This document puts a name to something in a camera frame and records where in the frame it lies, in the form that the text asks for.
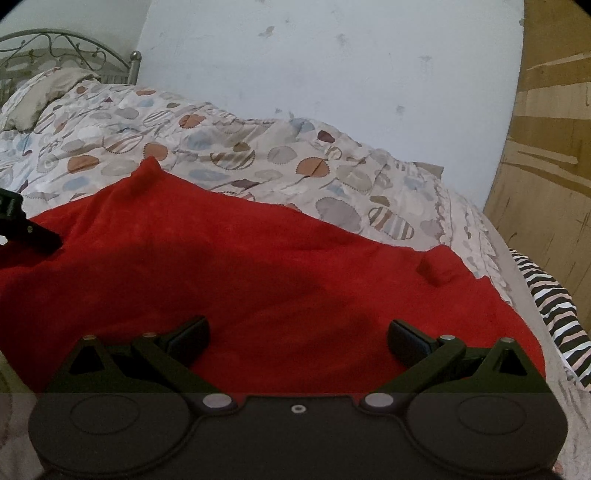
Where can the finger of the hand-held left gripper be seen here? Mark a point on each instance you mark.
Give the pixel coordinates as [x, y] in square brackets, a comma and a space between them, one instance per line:
[37, 233]

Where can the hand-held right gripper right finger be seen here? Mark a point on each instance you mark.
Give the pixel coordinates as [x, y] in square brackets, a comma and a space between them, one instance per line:
[406, 341]

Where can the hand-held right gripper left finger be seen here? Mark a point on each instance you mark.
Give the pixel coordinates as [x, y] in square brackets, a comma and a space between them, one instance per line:
[191, 337]

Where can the red cloth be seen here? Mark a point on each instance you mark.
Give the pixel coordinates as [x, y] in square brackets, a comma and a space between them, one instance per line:
[258, 272]

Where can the beige pillow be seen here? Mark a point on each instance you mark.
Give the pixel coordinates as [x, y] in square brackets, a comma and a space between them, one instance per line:
[44, 94]

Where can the black white striped cloth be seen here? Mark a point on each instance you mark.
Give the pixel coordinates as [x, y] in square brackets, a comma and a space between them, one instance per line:
[556, 304]

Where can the metal bed headboard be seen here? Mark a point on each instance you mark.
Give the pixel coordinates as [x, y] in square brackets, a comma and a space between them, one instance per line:
[60, 48]

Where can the wooden board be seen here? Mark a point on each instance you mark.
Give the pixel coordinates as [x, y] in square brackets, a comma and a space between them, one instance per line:
[549, 152]

